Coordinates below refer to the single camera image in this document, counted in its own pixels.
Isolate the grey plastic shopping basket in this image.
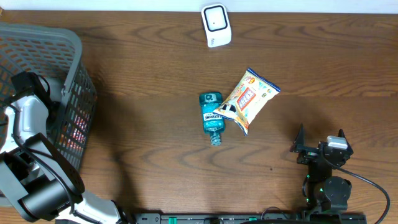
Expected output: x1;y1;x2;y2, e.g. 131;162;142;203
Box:
1;22;97;169

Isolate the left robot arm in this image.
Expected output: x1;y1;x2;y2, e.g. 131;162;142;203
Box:
1;72;136;223

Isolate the white barcode scanner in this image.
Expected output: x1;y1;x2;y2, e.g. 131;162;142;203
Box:
201;3;232;48

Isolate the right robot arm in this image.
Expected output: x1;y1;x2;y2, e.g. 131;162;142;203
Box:
290;125;353;221

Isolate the yellow snack bag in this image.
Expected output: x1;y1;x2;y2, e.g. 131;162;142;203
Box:
213;68;281;136

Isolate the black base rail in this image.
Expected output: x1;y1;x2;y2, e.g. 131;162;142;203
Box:
134;212;367;224

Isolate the teal mouthwash bottle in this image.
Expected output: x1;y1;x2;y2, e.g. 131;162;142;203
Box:
199;92;225;146

